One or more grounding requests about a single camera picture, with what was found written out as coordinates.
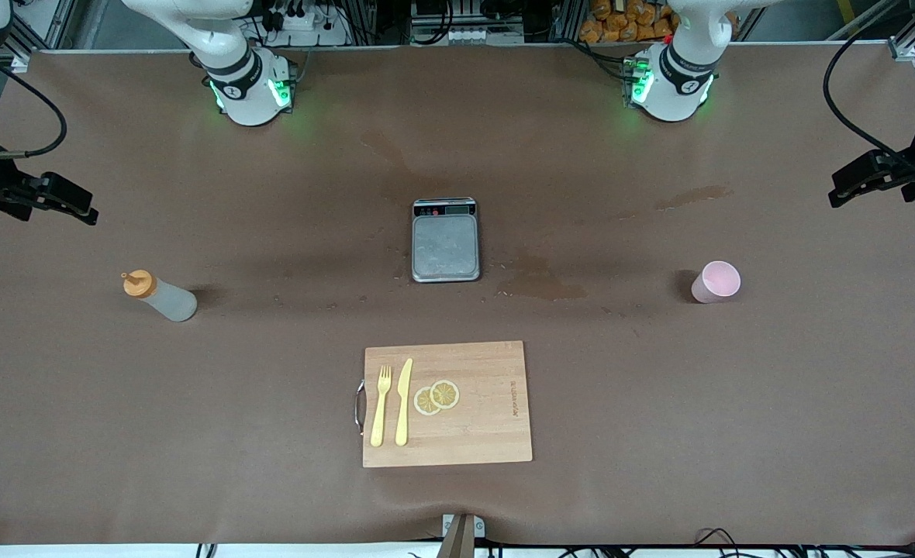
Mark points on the sauce bottle with orange cap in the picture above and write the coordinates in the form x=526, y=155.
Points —
x=170, y=301

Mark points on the pink plastic cup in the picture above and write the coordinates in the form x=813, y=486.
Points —
x=717, y=283

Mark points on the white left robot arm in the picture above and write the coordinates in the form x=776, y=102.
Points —
x=678, y=85

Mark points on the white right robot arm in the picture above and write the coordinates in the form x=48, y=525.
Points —
x=248, y=93

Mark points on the long narrow liquid spill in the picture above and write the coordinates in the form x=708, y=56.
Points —
x=694, y=198

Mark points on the orange snack bags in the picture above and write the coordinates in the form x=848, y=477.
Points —
x=620, y=27

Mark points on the white power strip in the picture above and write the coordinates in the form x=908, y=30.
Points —
x=302, y=22

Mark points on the yellow plastic fork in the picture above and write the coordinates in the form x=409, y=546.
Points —
x=380, y=418

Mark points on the small digital kitchen scale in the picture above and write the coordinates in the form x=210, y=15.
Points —
x=446, y=248

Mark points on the yellow plastic knife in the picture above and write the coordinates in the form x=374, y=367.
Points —
x=402, y=418

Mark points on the white socket row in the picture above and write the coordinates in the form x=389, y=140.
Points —
x=473, y=35

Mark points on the lemon slice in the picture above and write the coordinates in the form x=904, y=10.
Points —
x=446, y=394

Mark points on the wooden cutting board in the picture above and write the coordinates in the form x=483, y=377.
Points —
x=488, y=418

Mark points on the metal table edge bracket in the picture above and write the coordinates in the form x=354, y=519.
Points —
x=461, y=535

